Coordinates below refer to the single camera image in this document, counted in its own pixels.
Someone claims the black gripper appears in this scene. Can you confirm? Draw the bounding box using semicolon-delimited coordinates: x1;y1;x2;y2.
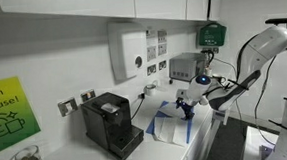
175;96;196;122

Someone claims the white paper towel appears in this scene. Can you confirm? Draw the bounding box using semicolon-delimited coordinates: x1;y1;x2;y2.
152;114;189;148
158;102;187;121

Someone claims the white robot base table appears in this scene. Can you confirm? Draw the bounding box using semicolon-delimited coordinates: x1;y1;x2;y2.
241;124;285;160

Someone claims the white base cabinet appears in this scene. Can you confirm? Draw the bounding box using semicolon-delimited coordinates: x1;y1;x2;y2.
174;113;223;160

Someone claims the white open drawer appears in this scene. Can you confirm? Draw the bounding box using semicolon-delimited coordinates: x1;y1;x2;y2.
211;108;233;127

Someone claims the blue perforated cloth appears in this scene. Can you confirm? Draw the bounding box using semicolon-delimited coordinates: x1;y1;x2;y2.
144;98;197;147

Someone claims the small white round cup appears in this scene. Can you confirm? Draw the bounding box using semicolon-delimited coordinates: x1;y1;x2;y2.
144;83;158;98

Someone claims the grey metal microwave oven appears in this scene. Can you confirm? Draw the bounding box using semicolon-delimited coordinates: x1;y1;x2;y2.
167;51;210;84

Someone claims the instruction sheet with two photos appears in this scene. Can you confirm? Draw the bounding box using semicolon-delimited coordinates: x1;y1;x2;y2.
155;28;169;57

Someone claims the instruction sheet with one photo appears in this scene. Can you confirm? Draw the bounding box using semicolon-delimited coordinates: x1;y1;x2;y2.
144;28;159;63

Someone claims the green first aid kit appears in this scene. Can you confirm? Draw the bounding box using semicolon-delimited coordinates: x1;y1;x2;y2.
195;22;229;49

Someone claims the black coffee machine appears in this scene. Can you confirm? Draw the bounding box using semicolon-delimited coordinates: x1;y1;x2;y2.
79;89;146;160

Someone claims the white paper towel dispenser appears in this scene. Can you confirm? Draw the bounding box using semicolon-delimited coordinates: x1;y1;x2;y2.
107;20;150;82

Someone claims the green yellow poster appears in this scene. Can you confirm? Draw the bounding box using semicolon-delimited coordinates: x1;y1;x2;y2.
0;74;44;157

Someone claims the black coffee machine power cable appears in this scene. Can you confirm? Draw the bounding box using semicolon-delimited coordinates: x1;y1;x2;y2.
128;92;148;122

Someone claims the dark double wall socket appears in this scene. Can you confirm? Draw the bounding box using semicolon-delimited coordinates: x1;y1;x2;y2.
157;60;168;72
146;63;157;77

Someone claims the black appliance cable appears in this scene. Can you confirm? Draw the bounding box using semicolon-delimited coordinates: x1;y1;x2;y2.
201;49;217;69

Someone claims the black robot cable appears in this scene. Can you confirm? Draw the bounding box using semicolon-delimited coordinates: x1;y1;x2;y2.
249;56;283;148

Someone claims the silver wall socket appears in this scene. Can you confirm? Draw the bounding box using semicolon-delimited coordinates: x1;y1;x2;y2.
80;88;97;103
56;96;80;118

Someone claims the black camera on stand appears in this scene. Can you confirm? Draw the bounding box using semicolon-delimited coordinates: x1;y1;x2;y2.
264;16;287;26

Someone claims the white wall cabinet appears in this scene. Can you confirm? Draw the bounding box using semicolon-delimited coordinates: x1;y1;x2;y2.
0;0;224;35

